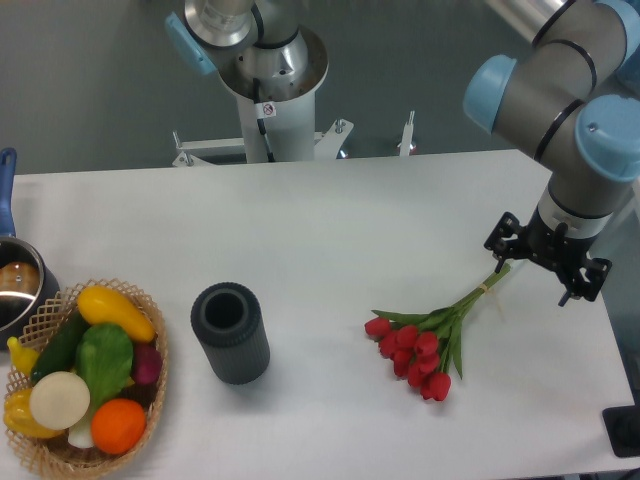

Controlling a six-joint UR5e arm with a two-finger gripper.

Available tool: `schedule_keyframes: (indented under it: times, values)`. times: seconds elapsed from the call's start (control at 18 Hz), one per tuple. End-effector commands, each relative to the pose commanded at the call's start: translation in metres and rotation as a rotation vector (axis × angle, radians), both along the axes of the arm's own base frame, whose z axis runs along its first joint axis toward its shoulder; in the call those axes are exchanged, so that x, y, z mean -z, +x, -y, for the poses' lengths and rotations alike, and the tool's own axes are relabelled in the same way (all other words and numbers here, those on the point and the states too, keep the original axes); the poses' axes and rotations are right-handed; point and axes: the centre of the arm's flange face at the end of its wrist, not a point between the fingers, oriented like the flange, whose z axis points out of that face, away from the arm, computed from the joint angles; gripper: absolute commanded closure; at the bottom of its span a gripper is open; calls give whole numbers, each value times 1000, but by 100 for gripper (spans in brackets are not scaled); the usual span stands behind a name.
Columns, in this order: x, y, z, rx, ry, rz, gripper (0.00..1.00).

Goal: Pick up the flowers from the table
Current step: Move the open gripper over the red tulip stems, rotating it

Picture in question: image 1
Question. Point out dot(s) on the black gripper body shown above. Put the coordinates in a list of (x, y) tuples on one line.
[(552, 249)]

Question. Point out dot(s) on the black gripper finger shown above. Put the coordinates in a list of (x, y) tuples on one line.
[(583, 280), (506, 241)]

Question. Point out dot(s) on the red tulip bouquet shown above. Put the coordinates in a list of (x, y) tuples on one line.
[(424, 347)]

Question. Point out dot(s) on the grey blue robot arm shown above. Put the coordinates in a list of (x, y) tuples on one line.
[(546, 107)]

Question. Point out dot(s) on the black device at table edge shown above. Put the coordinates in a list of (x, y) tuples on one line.
[(622, 426)]

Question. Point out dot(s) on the dark grey ribbed vase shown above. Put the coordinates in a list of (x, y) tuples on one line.
[(227, 320)]

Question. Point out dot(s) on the purple red onion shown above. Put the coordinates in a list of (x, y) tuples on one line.
[(147, 364)]

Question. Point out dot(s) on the yellow squash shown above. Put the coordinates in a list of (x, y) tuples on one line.
[(100, 305)]

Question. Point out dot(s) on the green lettuce leaf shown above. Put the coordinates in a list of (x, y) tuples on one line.
[(104, 360)]

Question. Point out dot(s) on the orange fruit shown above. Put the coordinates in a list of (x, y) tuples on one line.
[(118, 425)]

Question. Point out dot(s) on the dark green cucumber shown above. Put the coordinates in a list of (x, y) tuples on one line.
[(60, 352)]

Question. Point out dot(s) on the woven wicker basket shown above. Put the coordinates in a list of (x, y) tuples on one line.
[(73, 455)]

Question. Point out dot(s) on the yellow bell pepper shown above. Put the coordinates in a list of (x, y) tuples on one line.
[(18, 417)]

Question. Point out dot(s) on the blue handled saucepan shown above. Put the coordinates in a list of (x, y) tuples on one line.
[(26, 281)]

